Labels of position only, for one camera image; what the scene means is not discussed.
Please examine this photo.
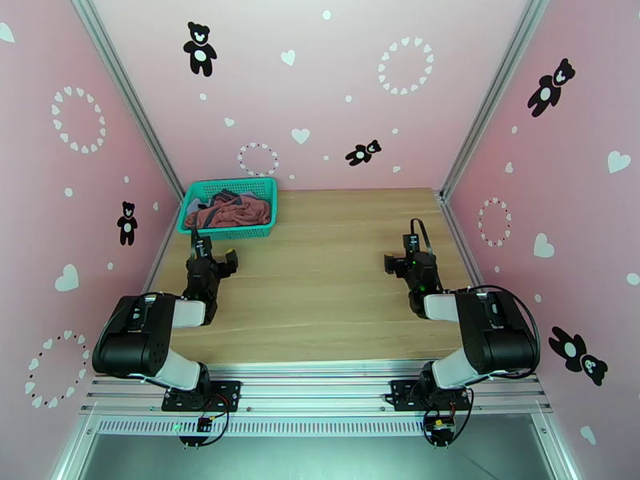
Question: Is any rust red tank top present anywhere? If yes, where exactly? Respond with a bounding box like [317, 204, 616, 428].
[185, 190, 273, 230]

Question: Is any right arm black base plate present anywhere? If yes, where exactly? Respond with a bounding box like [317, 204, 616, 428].
[390, 379, 472, 413]

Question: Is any aluminium mounting rail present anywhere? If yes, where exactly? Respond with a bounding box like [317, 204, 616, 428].
[78, 361, 554, 417]

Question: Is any black yellow connector module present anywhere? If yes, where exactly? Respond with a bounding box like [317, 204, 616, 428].
[425, 417, 457, 447]

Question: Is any teal plastic laundry basket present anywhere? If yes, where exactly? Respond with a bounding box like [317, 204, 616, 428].
[179, 177, 278, 241]

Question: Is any perforated metal strip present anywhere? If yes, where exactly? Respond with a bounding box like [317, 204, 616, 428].
[94, 415, 541, 438]

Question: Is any black base power cable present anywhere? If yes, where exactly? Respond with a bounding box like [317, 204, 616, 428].
[422, 386, 474, 450]
[178, 393, 231, 450]

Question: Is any black double bear wall sticker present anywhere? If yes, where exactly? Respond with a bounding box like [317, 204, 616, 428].
[548, 326, 610, 387]

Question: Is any aluminium frame post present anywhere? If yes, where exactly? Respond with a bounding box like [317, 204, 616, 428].
[67, 0, 187, 202]
[439, 0, 554, 200]

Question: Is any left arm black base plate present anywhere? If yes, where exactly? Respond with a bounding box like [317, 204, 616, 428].
[161, 379, 242, 413]

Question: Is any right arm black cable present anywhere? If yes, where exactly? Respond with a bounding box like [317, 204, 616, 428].
[410, 218, 542, 380]

